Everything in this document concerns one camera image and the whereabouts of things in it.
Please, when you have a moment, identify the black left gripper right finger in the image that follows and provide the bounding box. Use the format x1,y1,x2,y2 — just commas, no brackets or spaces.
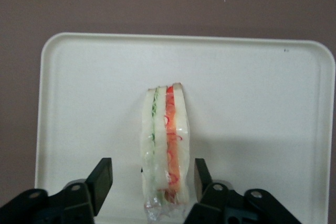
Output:
183,158,303,224

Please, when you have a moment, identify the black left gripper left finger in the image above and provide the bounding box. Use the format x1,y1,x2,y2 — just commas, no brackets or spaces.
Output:
0,157,114,224

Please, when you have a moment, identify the plastic-wrapped sandwich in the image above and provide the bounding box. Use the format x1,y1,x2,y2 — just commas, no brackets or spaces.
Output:
140,82,191,222

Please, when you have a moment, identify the cream plastic tray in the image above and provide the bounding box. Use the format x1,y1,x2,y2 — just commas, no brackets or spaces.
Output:
34,32,336,224

